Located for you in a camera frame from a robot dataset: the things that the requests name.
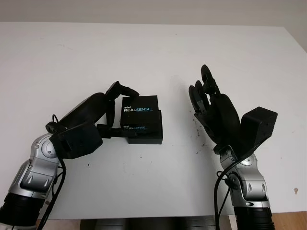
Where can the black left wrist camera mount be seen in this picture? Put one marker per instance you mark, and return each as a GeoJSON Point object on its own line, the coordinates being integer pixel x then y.
{"type": "Point", "coordinates": [74, 141]}

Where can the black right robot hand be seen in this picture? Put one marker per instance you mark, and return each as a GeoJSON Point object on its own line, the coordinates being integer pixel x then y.
{"type": "Point", "coordinates": [220, 112]}

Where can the dark robot torso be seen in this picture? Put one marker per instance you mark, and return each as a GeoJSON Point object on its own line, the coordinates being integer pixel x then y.
{"type": "Point", "coordinates": [148, 224]}

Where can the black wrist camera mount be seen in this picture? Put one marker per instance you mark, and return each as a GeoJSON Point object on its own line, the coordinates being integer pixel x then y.
{"type": "Point", "coordinates": [74, 141]}
{"type": "Point", "coordinates": [259, 129]}

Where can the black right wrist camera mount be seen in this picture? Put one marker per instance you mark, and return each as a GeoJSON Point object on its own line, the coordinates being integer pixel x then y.
{"type": "Point", "coordinates": [259, 129]}

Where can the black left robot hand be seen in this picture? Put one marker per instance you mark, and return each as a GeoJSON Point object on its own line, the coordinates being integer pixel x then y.
{"type": "Point", "coordinates": [91, 110]}

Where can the black RealSense box lid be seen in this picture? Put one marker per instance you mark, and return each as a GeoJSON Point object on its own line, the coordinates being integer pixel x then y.
{"type": "Point", "coordinates": [139, 115]}

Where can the black camera box base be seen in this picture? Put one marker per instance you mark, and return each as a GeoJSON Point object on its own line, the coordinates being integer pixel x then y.
{"type": "Point", "coordinates": [148, 139]}

